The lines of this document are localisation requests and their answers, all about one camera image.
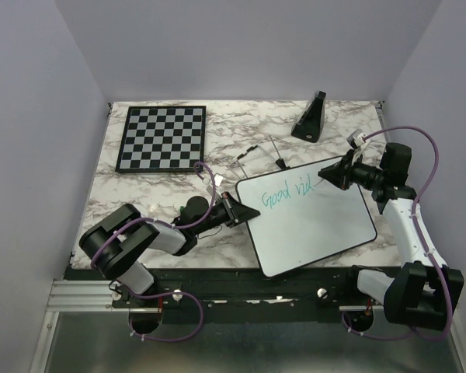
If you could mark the black wire whiteboard stand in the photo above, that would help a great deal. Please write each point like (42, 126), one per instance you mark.
(263, 149)

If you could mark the black white chessboard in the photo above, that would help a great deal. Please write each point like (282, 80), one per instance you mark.
(162, 139)

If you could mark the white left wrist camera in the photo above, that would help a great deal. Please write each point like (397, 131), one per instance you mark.
(218, 178)

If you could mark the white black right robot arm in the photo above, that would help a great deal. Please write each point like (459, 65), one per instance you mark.
(425, 291)

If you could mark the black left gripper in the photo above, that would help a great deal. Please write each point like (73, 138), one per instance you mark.
(235, 211)

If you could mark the aluminium rail frame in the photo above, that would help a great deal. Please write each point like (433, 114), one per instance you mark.
(90, 338)

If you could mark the white whiteboard black frame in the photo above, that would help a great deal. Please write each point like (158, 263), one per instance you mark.
(300, 224)

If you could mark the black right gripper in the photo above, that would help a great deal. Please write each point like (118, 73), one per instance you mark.
(340, 174)

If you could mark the black wedge eraser block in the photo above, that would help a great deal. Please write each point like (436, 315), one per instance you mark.
(309, 125)

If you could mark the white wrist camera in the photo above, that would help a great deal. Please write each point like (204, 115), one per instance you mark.
(218, 178)
(358, 143)

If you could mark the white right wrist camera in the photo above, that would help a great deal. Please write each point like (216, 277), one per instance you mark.
(358, 143)

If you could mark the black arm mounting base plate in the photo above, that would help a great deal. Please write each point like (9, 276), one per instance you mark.
(241, 296)

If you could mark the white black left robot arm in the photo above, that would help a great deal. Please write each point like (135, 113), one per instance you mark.
(116, 243)

